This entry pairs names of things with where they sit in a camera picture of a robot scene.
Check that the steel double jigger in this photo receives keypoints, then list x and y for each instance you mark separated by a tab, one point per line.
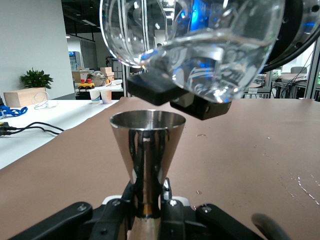
147	140

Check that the white side table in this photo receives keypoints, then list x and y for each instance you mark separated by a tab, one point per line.
62	112

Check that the brown table mat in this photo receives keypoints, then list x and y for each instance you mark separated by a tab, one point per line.
237	162

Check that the clear glass measuring cup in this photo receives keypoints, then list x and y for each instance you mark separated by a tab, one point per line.
190	37

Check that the white paper cup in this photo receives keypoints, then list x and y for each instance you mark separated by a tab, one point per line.
95	96
106	96

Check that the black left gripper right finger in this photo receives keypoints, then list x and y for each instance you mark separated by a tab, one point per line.
180	220

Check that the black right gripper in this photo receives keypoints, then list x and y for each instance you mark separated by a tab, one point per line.
295	25

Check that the cardboard box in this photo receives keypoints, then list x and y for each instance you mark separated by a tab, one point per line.
107	72

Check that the potted green plant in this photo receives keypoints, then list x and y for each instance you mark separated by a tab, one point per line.
36	78

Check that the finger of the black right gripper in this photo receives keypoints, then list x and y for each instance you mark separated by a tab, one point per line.
155	88

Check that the wooden planter box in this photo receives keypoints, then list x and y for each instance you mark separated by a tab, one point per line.
23	97

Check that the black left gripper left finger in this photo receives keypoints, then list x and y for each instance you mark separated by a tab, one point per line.
107	220

